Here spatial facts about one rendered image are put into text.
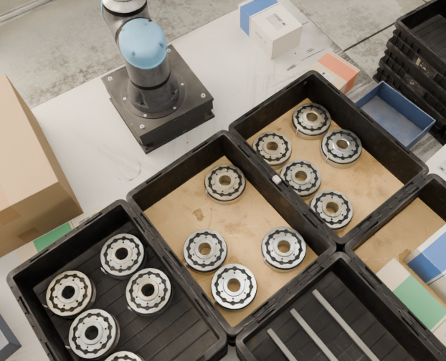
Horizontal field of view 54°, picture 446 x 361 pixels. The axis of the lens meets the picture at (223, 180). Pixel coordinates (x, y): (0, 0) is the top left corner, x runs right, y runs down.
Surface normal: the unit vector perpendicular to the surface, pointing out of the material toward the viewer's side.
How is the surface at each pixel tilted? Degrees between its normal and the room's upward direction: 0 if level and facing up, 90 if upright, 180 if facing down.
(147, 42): 10
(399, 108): 90
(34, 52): 0
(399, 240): 0
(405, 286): 0
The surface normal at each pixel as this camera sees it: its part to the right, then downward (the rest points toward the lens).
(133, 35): 0.07, -0.32
